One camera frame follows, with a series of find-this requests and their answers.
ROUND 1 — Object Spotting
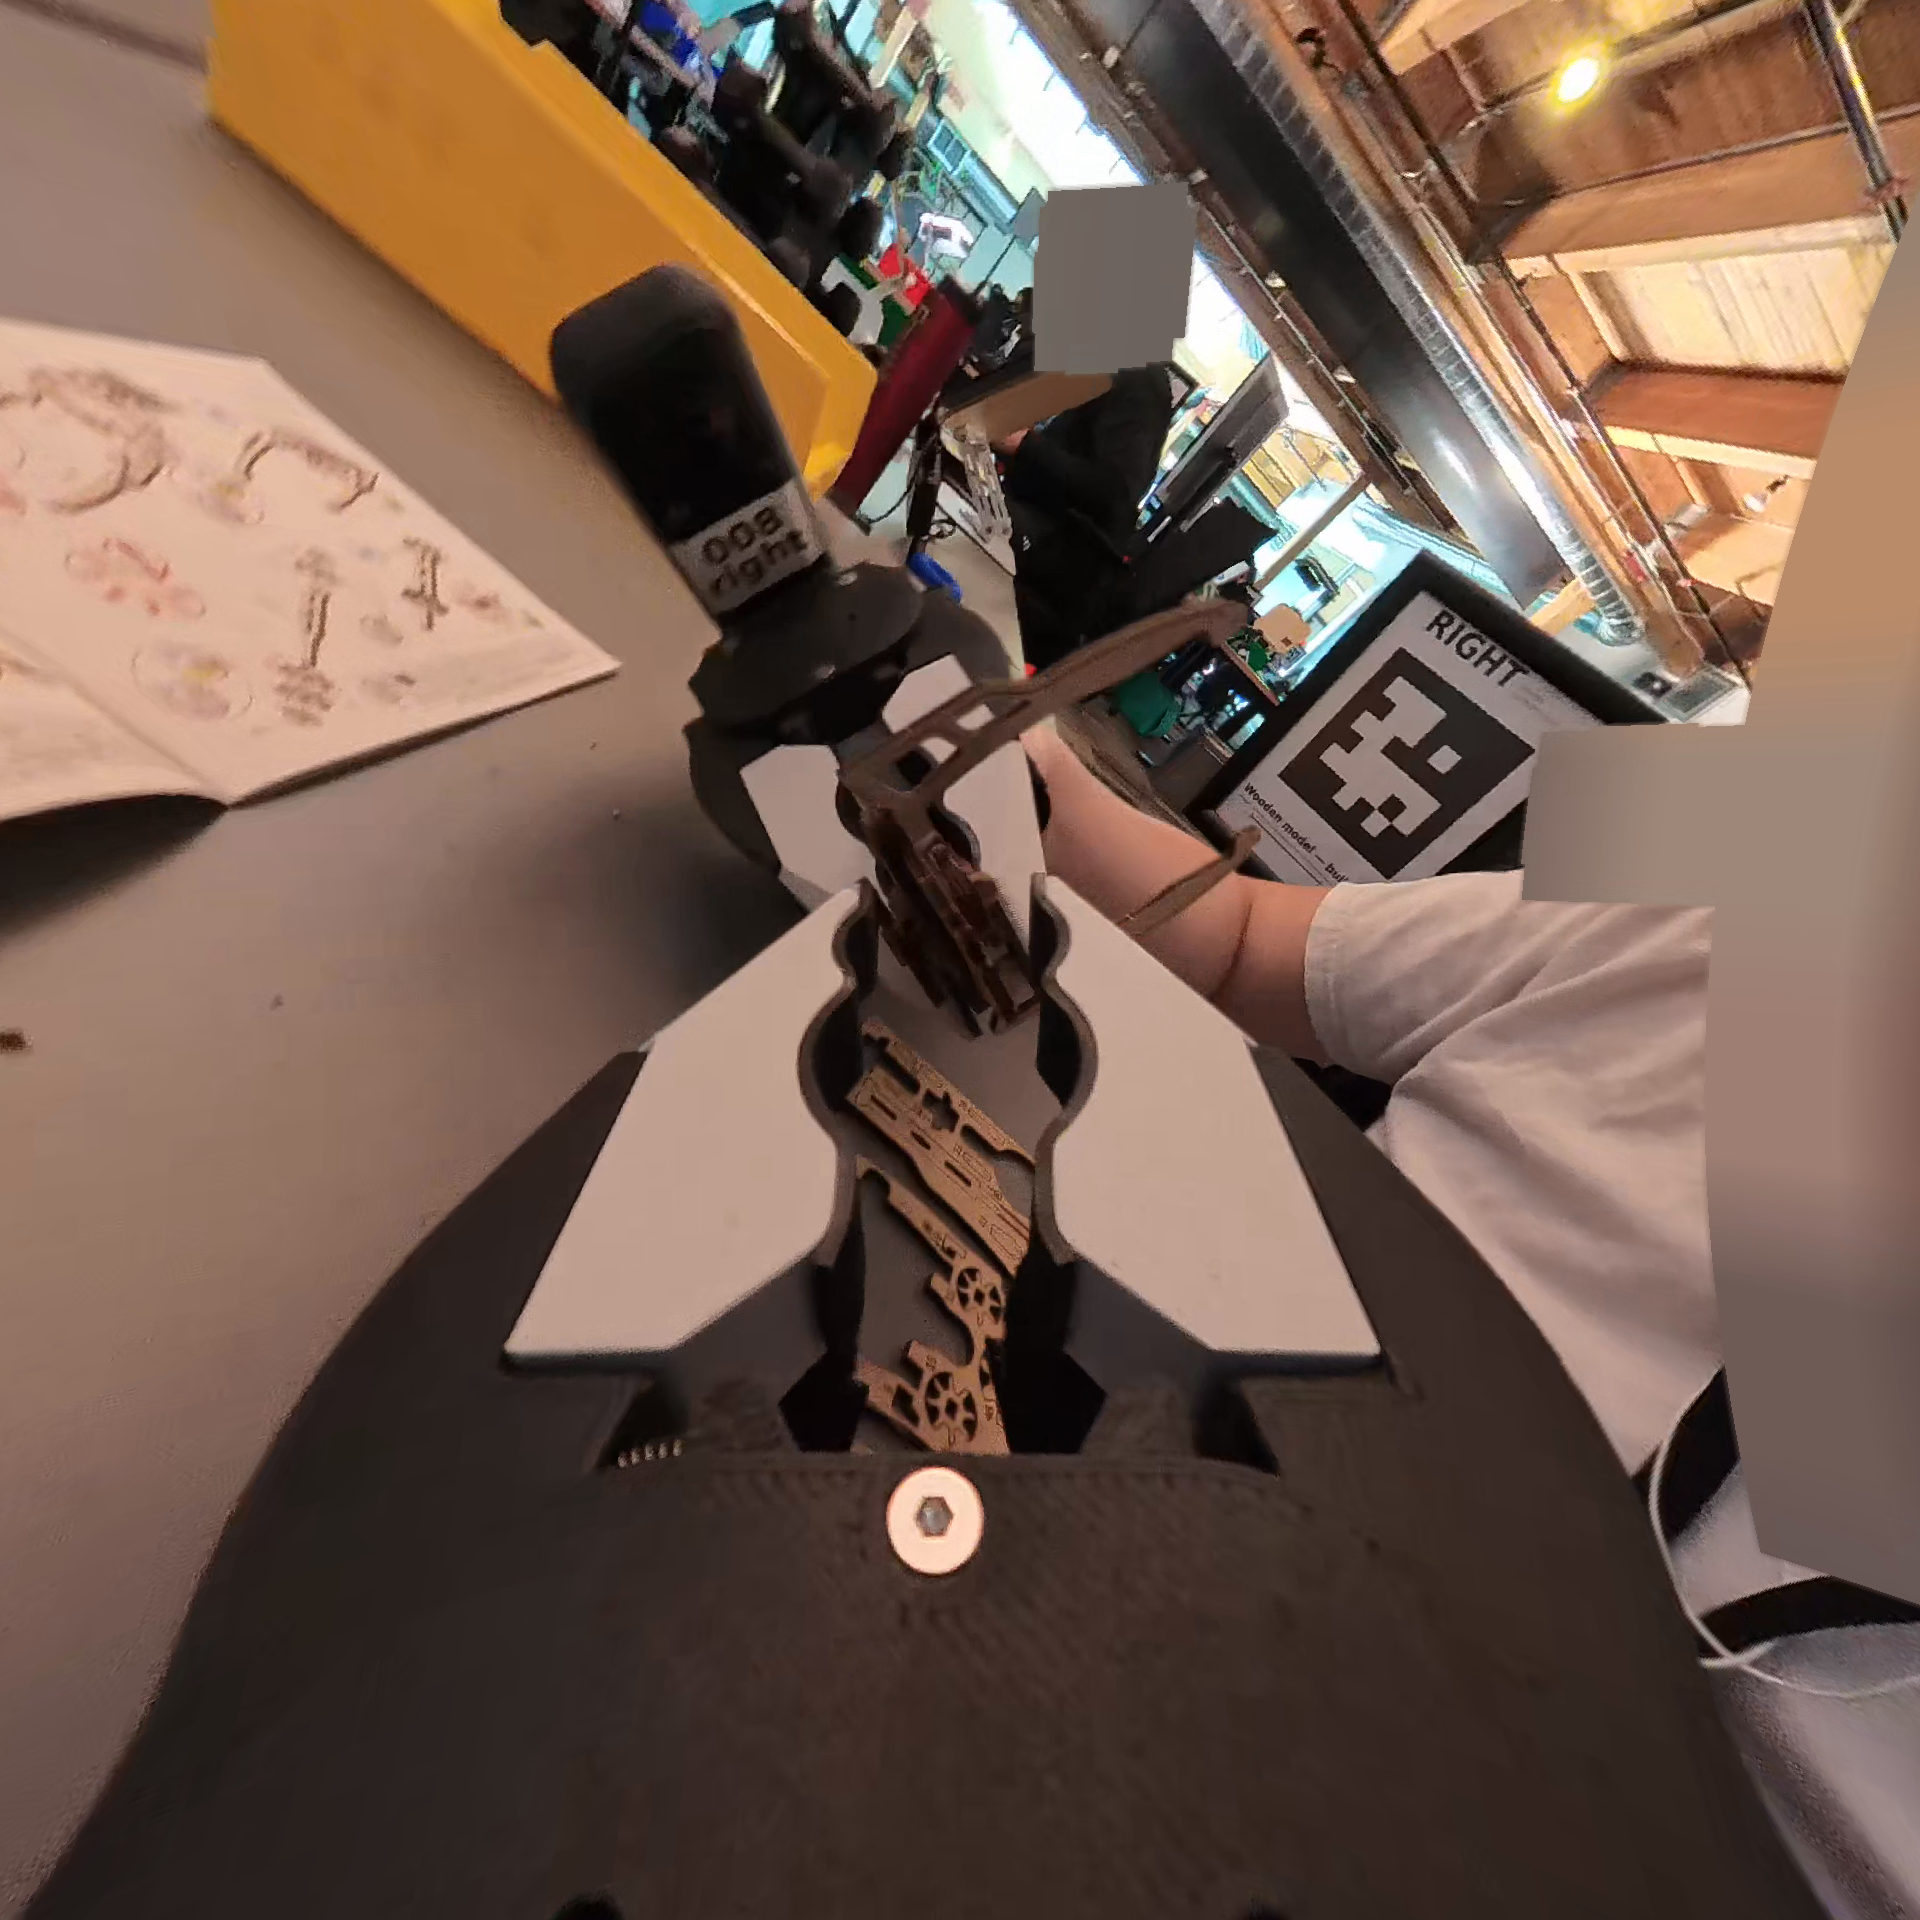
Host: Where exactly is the cluster of black handles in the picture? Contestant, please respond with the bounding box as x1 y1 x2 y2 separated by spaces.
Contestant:
500 0 940 303

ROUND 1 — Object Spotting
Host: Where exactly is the person's right forearm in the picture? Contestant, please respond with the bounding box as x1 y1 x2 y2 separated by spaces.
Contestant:
1034 737 1341 1059

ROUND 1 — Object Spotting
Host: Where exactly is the black strap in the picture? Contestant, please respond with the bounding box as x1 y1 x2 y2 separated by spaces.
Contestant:
1648 1370 1920 1657

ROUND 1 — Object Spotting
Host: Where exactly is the laser-cut wooden parts sheet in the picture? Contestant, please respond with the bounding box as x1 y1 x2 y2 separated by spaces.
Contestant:
846 1015 1040 1460

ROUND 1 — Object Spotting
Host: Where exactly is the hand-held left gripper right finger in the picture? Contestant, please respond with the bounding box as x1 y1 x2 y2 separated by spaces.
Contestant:
1028 874 1388 1394

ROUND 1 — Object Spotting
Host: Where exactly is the silver ventilation duct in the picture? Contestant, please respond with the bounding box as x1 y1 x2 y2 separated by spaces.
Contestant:
1198 0 1657 646

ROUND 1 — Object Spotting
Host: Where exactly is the person's white shirt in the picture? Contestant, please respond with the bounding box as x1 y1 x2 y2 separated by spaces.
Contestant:
1302 866 1725 1477

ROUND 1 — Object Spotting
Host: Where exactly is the white fiducial marker sign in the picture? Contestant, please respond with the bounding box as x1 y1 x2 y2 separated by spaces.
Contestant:
1195 547 1670 889

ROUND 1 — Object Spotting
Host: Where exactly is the brown wooden model assembly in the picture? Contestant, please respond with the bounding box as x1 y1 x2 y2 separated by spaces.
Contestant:
834 593 1263 1040

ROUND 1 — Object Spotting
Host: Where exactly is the black monitor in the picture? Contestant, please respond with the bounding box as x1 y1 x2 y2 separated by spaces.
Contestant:
1149 354 1292 526

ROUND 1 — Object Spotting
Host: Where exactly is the thin white cable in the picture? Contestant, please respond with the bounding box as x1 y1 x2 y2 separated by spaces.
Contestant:
1644 1432 1920 1704

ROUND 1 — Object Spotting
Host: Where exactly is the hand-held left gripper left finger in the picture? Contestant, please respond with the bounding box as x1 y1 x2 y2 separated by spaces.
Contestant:
503 884 886 1377

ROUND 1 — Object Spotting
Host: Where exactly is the pale wooden strip part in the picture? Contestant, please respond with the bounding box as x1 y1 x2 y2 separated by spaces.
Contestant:
1115 831 1267 939

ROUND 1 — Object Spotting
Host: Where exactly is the illustrated instruction booklet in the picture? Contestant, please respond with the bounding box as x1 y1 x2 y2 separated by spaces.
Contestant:
0 314 621 825

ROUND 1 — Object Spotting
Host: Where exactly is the yellow plastic bin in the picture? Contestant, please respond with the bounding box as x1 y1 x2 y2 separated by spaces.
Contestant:
207 0 878 504

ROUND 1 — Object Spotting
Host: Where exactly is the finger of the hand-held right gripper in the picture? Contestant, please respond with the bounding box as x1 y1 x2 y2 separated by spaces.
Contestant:
743 746 874 909
886 651 1051 903

